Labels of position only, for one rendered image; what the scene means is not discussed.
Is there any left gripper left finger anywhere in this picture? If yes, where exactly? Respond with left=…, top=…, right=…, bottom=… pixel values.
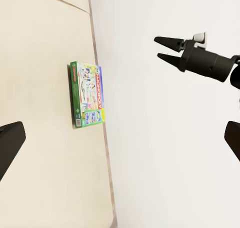
left=0, top=121, right=26, bottom=181

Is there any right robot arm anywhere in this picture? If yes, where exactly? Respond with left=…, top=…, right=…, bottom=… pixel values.
left=154, top=32, right=240, bottom=89

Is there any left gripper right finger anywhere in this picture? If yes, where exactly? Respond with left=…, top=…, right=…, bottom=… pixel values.
left=224, top=120, right=240, bottom=162

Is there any board game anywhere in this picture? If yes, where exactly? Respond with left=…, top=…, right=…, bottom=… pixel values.
left=70, top=61, right=106, bottom=128

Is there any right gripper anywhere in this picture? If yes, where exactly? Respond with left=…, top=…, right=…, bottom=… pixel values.
left=154, top=36, right=219, bottom=78

